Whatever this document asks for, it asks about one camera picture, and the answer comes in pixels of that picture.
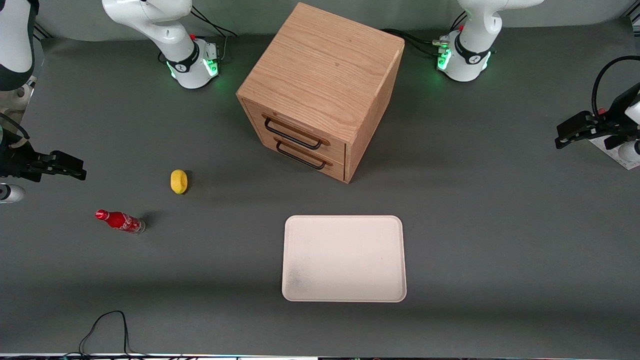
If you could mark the wooden drawer front, larger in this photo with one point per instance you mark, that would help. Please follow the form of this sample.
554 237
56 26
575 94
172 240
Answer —
335 150

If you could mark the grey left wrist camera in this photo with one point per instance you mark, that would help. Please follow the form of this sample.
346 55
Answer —
632 152

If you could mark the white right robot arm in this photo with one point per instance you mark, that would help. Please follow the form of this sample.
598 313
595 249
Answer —
170 30

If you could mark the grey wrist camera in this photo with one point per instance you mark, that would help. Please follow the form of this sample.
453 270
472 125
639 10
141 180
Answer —
632 152
11 193

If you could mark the wooden drawer front, smaller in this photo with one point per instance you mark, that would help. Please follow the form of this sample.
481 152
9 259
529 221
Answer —
336 169

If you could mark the wooden two-drawer cabinet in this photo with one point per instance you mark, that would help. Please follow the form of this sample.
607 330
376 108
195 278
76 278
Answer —
320 75

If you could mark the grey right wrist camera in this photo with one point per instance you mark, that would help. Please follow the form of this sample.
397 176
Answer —
11 193

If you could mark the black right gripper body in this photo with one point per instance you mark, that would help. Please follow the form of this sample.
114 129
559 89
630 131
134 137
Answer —
15 162

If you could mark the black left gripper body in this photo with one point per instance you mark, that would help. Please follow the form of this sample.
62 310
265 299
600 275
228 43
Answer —
606 122

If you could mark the yellow lemon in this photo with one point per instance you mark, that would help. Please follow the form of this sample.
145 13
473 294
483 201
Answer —
178 181

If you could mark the red cookie box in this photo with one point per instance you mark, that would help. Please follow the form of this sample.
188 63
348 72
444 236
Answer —
620 161

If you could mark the beige plastic tray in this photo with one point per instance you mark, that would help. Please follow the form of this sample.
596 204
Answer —
344 257

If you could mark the red cola bottle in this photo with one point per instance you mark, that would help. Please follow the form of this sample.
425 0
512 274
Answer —
120 220

